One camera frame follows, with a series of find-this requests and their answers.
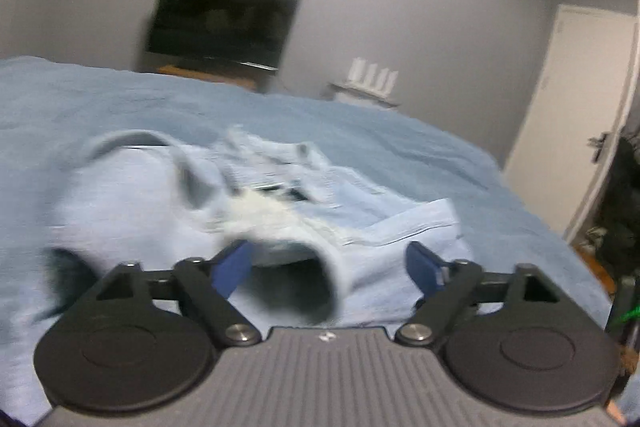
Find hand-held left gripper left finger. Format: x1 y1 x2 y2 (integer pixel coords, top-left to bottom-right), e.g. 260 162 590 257
93 240 262 349

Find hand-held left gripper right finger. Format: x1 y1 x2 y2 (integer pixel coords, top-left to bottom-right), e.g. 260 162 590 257
395 241 564 349

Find light blue denim jeans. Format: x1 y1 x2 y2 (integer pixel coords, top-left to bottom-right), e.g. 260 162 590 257
35 124 476 329

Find dark hanging clothes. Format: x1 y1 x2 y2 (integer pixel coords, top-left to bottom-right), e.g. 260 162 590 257
594 126 640 294

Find blue bed blanket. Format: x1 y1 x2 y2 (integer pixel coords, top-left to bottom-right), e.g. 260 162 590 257
0 54 617 424

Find wooden television stand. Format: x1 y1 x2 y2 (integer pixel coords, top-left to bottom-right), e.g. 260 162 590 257
137 58 279 95

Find white router with antennas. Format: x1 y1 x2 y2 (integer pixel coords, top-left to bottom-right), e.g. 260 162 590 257
345 57 401 98

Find white door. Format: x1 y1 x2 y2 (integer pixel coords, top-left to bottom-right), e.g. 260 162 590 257
502 4 640 239

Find black flat television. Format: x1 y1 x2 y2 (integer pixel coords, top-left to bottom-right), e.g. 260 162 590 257
142 0 304 72

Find black door handle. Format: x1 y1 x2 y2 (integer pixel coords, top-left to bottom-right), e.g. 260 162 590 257
588 132 612 164

